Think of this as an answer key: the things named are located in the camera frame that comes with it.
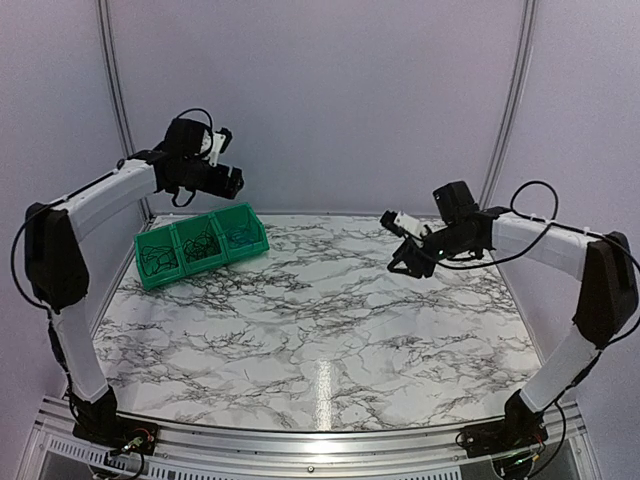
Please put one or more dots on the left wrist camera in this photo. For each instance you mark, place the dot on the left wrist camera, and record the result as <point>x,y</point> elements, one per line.
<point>214,144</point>

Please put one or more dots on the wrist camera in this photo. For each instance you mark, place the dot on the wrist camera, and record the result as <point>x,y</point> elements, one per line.
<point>214,144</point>
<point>401,224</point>

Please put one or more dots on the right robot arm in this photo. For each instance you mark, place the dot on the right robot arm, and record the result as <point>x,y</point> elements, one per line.
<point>600,267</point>

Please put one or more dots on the green bin left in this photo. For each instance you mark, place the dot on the green bin left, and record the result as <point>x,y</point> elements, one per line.
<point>157,258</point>

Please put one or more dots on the green bin middle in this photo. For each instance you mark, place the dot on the green bin middle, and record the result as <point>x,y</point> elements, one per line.
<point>199,244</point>

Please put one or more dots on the aluminium front rail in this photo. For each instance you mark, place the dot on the aluminium front rail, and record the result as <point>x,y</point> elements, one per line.
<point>186,451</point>

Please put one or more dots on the green bin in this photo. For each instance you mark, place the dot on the green bin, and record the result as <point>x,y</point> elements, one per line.
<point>199,244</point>
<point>157,258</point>
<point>241,232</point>

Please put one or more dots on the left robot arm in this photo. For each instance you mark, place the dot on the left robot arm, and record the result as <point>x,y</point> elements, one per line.
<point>186,159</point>

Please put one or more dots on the right aluminium corner post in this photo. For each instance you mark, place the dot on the right aluminium corner post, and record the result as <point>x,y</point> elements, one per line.
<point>513,100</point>

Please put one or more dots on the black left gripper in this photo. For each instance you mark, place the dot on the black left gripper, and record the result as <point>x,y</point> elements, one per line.
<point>217,188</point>

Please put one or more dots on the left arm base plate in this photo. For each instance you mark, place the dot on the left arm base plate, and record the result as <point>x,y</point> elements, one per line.
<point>122,435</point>

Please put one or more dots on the green bin right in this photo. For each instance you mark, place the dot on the green bin right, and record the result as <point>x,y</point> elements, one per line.
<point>241,232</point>

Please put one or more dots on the left aluminium corner post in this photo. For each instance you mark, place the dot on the left aluminium corner post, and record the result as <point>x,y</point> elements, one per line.
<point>110,61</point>

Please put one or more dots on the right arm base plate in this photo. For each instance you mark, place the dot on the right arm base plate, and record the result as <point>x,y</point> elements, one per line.
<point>499,436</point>

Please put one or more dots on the aluminium corner post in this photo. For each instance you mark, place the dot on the aluminium corner post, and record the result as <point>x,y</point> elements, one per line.
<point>110,61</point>
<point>513,100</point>

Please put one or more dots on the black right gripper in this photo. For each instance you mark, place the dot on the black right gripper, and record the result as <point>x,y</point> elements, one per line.
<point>419,265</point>

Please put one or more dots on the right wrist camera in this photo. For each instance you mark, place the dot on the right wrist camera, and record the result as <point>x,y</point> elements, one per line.
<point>401,224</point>

